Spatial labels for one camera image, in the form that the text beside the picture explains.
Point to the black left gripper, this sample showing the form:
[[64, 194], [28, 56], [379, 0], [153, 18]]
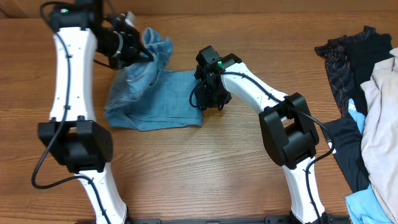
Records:
[[135, 52]]

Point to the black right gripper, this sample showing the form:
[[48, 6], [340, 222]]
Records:
[[203, 101]]

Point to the light blue denim jeans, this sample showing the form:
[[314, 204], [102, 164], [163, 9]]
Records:
[[146, 96]]

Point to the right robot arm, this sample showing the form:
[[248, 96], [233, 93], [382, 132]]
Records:
[[288, 130]]

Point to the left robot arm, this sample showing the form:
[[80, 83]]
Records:
[[72, 135]]

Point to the dark navy garment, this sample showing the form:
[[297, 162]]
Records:
[[347, 142]]

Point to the black patterned garment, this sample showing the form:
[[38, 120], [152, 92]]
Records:
[[349, 62]]

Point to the pale pink garment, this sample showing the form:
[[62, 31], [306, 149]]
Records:
[[379, 142]]

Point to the light blue shirt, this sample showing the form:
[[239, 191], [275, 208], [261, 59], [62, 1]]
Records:
[[363, 206]]

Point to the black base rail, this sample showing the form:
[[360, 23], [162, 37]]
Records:
[[270, 219]]

